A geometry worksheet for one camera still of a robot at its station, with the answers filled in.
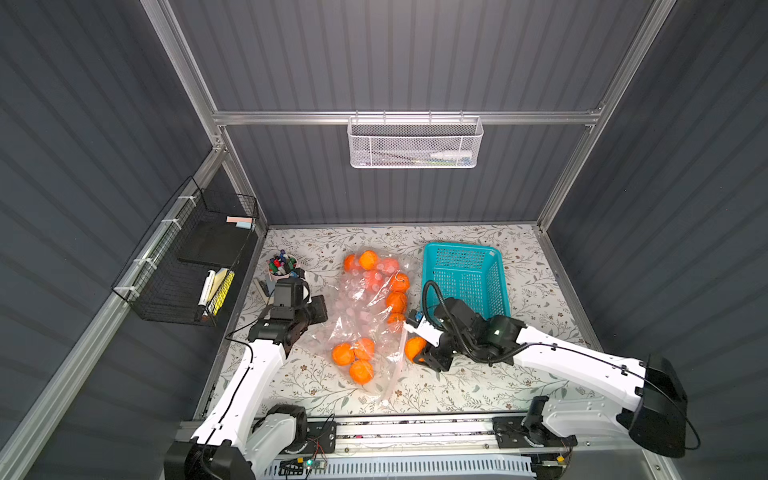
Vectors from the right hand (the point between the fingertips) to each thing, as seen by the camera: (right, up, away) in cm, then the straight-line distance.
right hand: (423, 349), depth 75 cm
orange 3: (-5, +14, +18) cm, 23 cm away
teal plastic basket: (+22, +17, +31) cm, 41 cm away
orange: (-16, +22, +21) cm, 34 cm away
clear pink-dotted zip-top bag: (-16, 0, +14) cm, 22 cm away
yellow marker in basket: (-48, +15, -6) cm, 50 cm away
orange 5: (-21, -4, +7) cm, 23 cm away
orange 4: (-6, +10, +17) cm, 21 cm away
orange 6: (-16, -7, +4) cm, 18 cm away
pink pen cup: (-42, +20, +16) cm, 50 cm away
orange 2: (-23, +21, +27) cm, 41 cm away
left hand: (-28, +11, +6) cm, 31 cm away
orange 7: (-2, +1, -3) cm, 4 cm away
